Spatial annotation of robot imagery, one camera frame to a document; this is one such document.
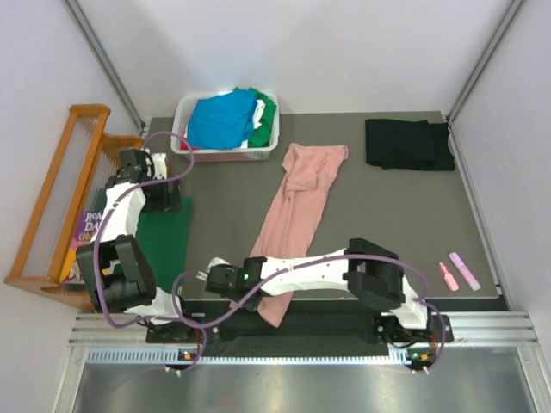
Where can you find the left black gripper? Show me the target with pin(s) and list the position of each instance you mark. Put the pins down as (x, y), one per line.
(164, 200)

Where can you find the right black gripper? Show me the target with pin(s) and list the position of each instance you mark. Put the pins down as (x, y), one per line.
(250, 305)

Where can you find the pink t shirt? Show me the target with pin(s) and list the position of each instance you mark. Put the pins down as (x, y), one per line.
(297, 208)

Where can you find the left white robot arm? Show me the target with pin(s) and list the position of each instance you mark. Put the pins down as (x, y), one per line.
(164, 308)

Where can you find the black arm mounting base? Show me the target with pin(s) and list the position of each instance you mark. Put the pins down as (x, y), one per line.
(311, 319)

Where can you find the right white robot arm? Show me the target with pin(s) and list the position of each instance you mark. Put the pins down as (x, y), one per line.
(372, 274)

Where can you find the green book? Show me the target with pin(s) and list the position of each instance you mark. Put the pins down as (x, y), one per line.
(138, 255)

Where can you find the red t shirt in basket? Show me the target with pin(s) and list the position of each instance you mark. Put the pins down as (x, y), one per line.
(186, 146)

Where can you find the wooden rack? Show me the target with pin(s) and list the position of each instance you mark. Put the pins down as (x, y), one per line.
(85, 157)

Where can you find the blue t shirt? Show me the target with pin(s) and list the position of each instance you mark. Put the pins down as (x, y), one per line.
(218, 123)

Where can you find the white plastic laundry basket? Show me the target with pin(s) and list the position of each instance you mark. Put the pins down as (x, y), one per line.
(185, 109)

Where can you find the green t shirt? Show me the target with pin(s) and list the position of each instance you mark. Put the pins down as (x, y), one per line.
(268, 116)

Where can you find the white t shirt in basket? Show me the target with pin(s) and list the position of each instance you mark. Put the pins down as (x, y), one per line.
(254, 135)

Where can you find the folded black t shirt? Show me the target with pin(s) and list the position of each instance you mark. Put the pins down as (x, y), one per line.
(408, 145)

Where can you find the pink small object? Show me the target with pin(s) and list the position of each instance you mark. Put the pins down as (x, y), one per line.
(448, 277)

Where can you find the lilac small object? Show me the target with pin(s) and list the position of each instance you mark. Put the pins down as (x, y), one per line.
(464, 271)

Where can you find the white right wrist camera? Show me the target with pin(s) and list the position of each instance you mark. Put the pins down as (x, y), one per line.
(217, 271)

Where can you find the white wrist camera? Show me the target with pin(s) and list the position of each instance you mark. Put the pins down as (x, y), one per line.
(217, 271)
(157, 167)

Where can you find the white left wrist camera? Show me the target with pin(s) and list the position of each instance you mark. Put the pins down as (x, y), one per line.
(157, 167)

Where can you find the grey slotted cable duct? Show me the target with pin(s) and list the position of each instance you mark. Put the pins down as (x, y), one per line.
(178, 356)

